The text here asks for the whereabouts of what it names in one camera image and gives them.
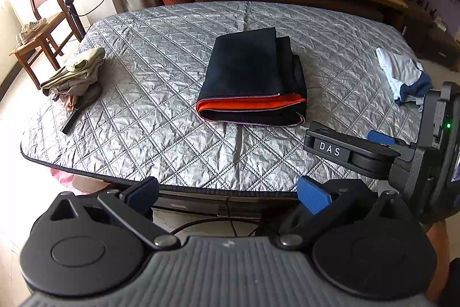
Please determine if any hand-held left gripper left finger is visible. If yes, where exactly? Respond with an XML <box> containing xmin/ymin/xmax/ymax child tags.
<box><xmin>49</xmin><ymin>176</ymin><xmax>180</xmax><ymax>251</ymax></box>

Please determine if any black floor cable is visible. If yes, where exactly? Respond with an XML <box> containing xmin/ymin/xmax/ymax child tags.
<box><xmin>169</xmin><ymin>217</ymin><xmax>284</xmax><ymax>237</ymax></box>

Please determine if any pile of beige clothes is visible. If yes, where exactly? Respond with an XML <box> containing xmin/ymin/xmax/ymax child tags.
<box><xmin>40</xmin><ymin>47</ymin><xmax>106</xmax><ymax>111</ymax></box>

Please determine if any white and blue garment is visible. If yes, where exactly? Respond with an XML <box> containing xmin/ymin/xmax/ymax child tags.
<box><xmin>375</xmin><ymin>47</ymin><xmax>434</xmax><ymax>111</ymax></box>

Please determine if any navy jacket with orange lining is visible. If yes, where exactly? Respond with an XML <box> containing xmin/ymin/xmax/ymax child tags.
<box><xmin>196</xmin><ymin>27</ymin><xmax>309</xmax><ymax>128</ymax></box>

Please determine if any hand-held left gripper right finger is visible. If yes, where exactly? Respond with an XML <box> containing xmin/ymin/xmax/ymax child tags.
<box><xmin>278</xmin><ymin>176</ymin><xmax>410</xmax><ymax>251</ymax></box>

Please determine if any grey quilted bedspread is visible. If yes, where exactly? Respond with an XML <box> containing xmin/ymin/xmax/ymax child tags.
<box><xmin>20</xmin><ymin>1</ymin><xmax>435</xmax><ymax>200</ymax></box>

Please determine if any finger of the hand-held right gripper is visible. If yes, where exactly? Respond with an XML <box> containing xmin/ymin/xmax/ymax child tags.
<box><xmin>367</xmin><ymin>130</ymin><xmax>417</xmax><ymax>162</ymax></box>

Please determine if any cardboard box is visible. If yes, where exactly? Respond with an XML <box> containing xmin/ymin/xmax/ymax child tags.
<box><xmin>72</xmin><ymin>175</ymin><xmax>110</xmax><ymax>196</ymax></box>

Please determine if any white canvas shoe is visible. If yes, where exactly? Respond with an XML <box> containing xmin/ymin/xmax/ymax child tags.
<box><xmin>16</xmin><ymin>18</ymin><xmax>48</xmax><ymax>44</ymax></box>

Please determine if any pink cloth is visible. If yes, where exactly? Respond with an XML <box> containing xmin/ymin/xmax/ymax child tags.
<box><xmin>50</xmin><ymin>167</ymin><xmax>78</xmax><ymax>185</ymax></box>

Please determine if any person's right forearm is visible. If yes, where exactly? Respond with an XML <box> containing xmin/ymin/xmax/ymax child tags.
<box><xmin>428</xmin><ymin>221</ymin><xmax>450</xmax><ymax>302</ymax></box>

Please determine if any dark bed base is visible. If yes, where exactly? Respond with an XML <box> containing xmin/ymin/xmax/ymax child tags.
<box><xmin>153</xmin><ymin>190</ymin><xmax>300</xmax><ymax>219</ymax></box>

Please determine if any low wooden cabinet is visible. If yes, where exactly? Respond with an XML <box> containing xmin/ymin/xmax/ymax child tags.
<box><xmin>424</xmin><ymin>24</ymin><xmax>460</xmax><ymax>70</ymax></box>

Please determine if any black strap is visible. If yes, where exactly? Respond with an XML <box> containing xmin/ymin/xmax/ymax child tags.
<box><xmin>61</xmin><ymin>83</ymin><xmax>104</xmax><ymax>135</ymax></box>

